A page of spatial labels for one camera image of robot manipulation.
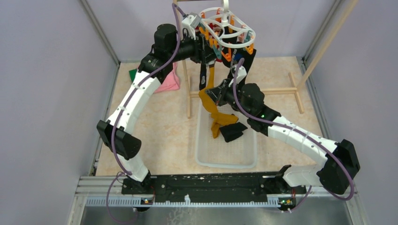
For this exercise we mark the red white striped sock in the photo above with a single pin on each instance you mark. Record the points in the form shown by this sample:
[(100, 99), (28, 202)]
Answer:
[(216, 29)]

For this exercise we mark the black sock with grey patches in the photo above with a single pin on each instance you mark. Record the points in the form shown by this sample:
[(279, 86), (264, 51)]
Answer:
[(248, 61)]

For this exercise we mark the yellow sock with brown stripes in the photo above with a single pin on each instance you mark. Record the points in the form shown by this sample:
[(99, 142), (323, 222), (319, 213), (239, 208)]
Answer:
[(220, 120)]

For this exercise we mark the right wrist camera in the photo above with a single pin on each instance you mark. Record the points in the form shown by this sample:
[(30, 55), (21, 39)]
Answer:
[(241, 74)]

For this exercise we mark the wooden drying rack frame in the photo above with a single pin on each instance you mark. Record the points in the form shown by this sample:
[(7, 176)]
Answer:
[(316, 51)]

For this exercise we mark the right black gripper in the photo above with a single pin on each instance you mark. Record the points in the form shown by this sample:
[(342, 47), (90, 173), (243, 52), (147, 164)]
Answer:
[(219, 93)]

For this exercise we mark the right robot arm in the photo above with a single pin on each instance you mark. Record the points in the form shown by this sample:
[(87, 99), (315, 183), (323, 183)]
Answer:
[(336, 162)]

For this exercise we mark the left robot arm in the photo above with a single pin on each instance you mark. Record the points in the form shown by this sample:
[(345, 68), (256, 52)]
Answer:
[(168, 48)]

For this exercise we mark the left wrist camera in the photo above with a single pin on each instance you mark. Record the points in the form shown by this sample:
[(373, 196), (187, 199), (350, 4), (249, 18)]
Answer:
[(189, 24)]

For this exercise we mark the white plastic basket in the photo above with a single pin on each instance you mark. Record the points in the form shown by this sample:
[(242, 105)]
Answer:
[(216, 152)]

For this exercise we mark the white round clip hanger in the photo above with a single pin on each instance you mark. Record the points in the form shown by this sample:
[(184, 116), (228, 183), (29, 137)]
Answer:
[(236, 33)]

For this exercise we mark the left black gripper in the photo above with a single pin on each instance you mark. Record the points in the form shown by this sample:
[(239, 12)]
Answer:
[(205, 52)]

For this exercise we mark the pink cloth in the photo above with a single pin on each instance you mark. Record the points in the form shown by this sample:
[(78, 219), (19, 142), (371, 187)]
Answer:
[(171, 82)]

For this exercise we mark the black sock plain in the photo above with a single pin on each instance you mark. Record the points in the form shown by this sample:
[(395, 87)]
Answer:
[(233, 131)]

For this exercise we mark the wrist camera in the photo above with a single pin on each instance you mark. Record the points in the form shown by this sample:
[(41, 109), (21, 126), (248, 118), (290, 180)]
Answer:
[(241, 74), (189, 24)]

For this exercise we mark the green cloth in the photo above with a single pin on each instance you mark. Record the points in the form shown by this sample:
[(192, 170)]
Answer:
[(132, 74)]

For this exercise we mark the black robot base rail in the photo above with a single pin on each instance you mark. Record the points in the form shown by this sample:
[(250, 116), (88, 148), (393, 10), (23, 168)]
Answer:
[(250, 188)]

